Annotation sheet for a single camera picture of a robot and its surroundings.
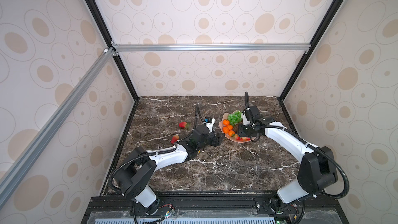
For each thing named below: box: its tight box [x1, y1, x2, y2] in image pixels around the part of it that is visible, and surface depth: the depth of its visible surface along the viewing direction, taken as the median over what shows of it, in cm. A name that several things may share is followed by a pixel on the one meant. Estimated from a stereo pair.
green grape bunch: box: [227, 110, 243, 126], surface depth 101 cm
